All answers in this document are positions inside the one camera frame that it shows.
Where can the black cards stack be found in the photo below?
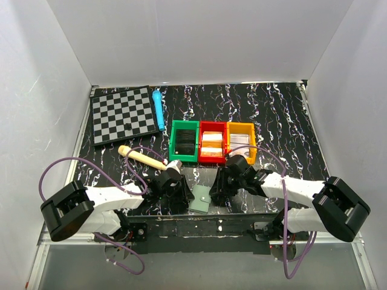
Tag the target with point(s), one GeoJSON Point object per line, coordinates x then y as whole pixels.
{"type": "Point", "coordinates": [185, 142]}

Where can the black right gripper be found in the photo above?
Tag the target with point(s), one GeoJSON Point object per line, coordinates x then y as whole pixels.
{"type": "Point", "coordinates": [219, 186]}

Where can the green card holder wallet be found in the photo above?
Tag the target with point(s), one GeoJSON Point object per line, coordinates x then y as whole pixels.
{"type": "Point", "coordinates": [200, 203]}

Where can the red plastic bin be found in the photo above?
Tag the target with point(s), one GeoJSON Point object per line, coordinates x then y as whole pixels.
{"type": "Point", "coordinates": [212, 126]}

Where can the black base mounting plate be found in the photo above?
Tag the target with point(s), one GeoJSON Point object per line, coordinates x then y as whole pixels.
{"type": "Point", "coordinates": [211, 233]}

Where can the orange white card stack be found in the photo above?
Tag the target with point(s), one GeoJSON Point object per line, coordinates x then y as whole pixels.
{"type": "Point", "coordinates": [212, 152]}
{"type": "Point", "coordinates": [212, 137]}

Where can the orange plastic bin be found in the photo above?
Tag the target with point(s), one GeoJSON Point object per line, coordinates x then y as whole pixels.
{"type": "Point", "coordinates": [243, 128]}

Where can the grey black chessboard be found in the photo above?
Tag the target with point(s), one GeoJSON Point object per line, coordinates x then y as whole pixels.
{"type": "Point", "coordinates": [110, 111]}

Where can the green plastic bin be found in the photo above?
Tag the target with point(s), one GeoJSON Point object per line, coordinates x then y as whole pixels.
{"type": "Point", "coordinates": [186, 125]}

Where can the wooden stick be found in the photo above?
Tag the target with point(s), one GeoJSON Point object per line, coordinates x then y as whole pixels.
{"type": "Point", "coordinates": [126, 151]}

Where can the grey printed card stack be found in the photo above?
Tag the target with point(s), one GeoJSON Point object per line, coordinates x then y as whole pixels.
{"type": "Point", "coordinates": [237, 140]}

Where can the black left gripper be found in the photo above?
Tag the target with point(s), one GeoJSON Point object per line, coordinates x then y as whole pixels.
{"type": "Point", "coordinates": [185, 194]}

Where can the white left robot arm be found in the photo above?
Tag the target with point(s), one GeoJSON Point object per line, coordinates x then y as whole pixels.
{"type": "Point", "coordinates": [81, 209]}

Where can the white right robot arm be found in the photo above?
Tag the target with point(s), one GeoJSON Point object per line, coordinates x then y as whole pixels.
{"type": "Point", "coordinates": [330, 206]}

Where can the blue toy microphone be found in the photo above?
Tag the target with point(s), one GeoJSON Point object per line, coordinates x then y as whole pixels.
{"type": "Point", "coordinates": [157, 97]}

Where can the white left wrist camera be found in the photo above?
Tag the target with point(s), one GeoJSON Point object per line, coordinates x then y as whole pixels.
{"type": "Point", "coordinates": [173, 167]}

